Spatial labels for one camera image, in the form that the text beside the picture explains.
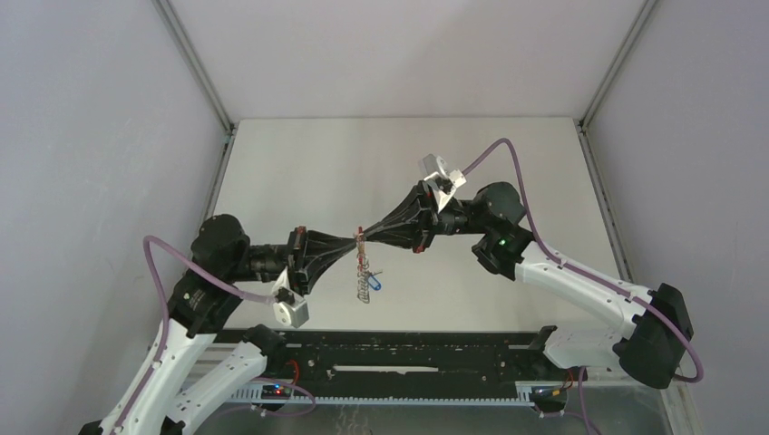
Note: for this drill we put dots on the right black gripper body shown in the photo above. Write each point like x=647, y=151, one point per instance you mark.
x=419, y=232

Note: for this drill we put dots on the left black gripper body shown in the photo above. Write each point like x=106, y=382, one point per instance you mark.
x=302, y=246

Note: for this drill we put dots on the blue key tag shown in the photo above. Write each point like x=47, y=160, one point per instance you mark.
x=373, y=282

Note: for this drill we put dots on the metal key holder red handle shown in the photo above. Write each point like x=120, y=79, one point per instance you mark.
x=362, y=269

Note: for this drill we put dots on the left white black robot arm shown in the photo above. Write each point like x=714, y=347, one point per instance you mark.
x=198, y=295

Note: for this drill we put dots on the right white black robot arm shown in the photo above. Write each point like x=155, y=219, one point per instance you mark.
x=650, y=329

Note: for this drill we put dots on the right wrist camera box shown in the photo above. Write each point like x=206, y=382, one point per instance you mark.
x=442, y=181

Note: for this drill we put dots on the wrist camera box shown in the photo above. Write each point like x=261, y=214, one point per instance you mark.
x=442, y=181
x=290, y=308

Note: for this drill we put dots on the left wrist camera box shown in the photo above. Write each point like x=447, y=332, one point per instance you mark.
x=290, y=308

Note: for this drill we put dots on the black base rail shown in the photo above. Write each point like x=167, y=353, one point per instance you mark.
x=438, y=364

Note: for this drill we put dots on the grey slotted cable duct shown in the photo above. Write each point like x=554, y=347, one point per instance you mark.
x=258, y=393

